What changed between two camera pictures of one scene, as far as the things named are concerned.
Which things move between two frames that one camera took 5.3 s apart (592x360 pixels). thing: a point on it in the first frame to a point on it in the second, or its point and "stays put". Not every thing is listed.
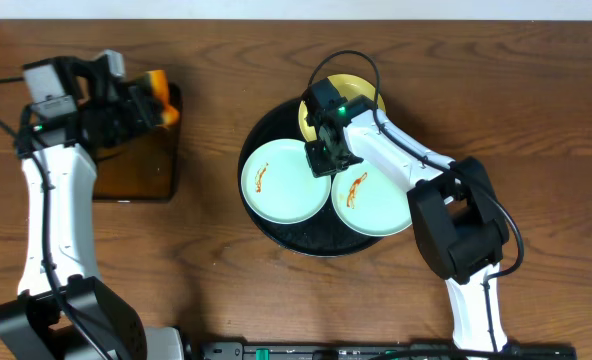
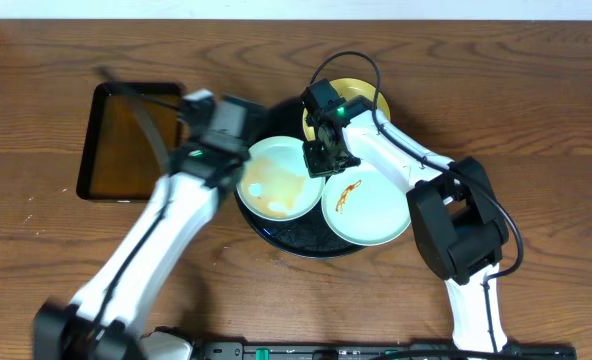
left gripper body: [143, 105] to [196, 112]
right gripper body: [323, 163] stays put
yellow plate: [350, 86] stays put
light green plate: [279, 184] stays put
